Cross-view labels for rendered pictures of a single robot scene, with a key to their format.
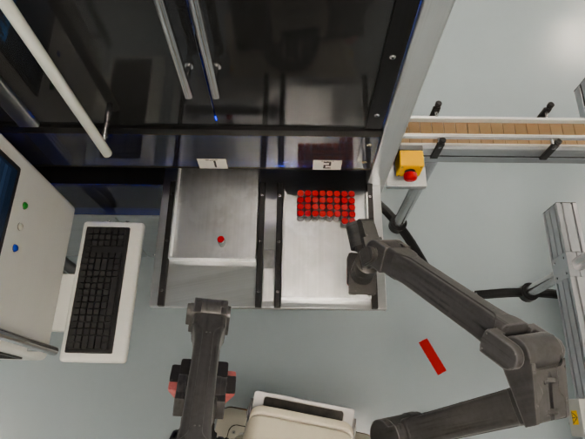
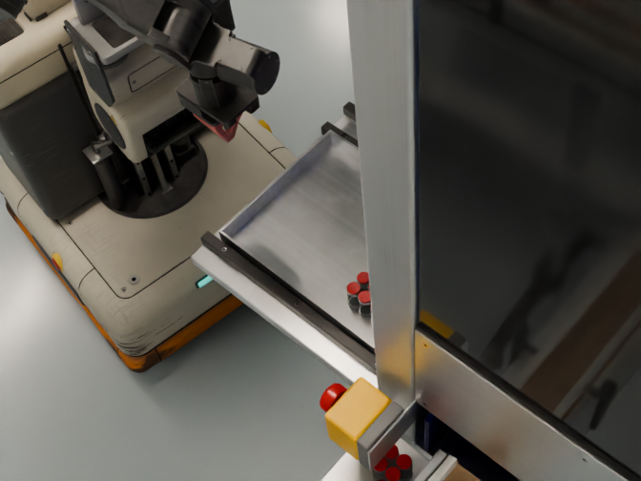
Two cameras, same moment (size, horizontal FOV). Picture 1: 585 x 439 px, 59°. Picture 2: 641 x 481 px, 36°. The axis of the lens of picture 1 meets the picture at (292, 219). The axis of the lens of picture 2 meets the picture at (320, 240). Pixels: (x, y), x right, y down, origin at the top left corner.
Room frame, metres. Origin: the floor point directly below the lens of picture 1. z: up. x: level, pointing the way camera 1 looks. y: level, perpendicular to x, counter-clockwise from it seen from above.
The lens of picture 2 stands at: (1.11, -0.71, 2.17)
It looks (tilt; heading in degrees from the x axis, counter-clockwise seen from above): 56 degrees down; 138
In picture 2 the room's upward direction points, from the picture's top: 9 degrees counter-clockwise
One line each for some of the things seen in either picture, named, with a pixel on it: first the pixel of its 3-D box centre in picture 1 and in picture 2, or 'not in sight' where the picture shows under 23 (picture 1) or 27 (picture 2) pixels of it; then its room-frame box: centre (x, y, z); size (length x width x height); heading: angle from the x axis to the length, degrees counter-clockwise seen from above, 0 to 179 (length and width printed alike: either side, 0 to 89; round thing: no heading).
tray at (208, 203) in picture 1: (216, 207); not in sight; (0.64, 0.24, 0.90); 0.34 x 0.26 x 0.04; 179
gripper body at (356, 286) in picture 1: (363, 271); (214, 82); (0.34, -0.17, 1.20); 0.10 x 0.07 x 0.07; 178
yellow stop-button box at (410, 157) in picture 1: (409, 161); (363, 422); (0.75, -0.35, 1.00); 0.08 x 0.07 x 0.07; 179
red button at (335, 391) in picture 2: (410, 174); (337, 401); (0.70, -0.35, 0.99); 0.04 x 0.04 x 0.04; 89
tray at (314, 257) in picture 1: (326, 244); (356, 240); (0.52, -0.10, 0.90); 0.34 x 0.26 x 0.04; 179
